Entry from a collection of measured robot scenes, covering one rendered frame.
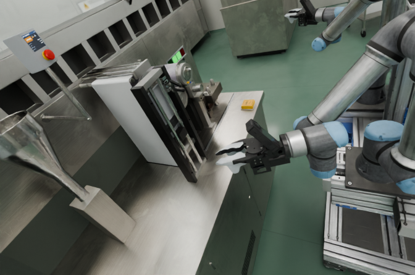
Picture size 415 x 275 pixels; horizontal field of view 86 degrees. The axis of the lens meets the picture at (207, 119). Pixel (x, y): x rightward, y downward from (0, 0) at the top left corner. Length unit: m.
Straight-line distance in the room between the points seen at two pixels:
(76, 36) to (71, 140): 0.48
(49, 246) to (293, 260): 1.40
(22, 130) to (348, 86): 0.92
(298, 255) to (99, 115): 1.51
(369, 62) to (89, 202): 1.00
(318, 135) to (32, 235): 1.11
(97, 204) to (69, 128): 0.38
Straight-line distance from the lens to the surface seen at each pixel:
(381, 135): 0.96
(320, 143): 0.67
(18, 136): 0.78
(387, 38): 0.75
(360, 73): 0.76
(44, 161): 0.84
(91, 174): 1.25
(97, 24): 1.32
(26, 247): 1.21
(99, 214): 0.99
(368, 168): 1.08
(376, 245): 1.67
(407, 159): 0.88
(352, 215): 1.72
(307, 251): 1.83
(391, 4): 1.40
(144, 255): 1.04
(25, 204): 1.15
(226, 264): 1.26
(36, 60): 0.77
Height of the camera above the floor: 1.72
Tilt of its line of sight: 35 degrees down
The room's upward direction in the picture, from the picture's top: 23 degrees counter-clockwise
